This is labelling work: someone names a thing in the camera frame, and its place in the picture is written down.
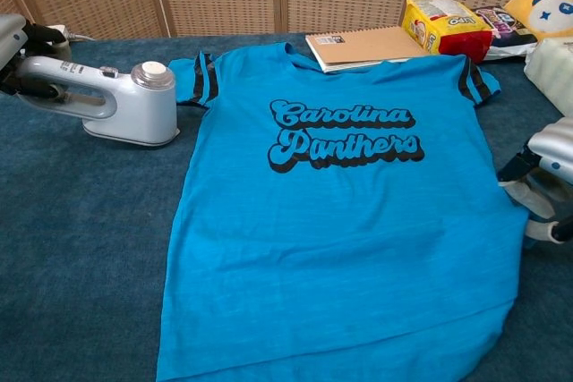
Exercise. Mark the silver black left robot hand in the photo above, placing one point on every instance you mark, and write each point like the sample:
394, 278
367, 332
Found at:
11, 37

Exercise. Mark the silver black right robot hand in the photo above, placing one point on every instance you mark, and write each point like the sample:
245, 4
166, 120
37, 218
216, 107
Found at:
555, 145

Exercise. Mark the white handheld steam iron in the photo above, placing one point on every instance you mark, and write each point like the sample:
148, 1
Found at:
147, 109

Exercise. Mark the blue Carolina Panthers t-shirt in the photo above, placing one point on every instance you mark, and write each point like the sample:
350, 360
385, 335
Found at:
336, 265

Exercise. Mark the long white tissue pack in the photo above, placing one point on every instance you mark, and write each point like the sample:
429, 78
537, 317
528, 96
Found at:
555, 73

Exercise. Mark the black purple snack bag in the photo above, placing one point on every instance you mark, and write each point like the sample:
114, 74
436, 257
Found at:
510, 31

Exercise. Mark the yellow plush toy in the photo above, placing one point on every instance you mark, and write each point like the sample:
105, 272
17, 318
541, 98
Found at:
546, 11

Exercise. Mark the yellow Lipo snack package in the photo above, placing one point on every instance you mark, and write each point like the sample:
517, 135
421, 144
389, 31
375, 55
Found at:
438, 24

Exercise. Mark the brown spiral notebook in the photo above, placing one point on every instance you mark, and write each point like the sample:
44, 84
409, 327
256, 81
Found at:
367, 46

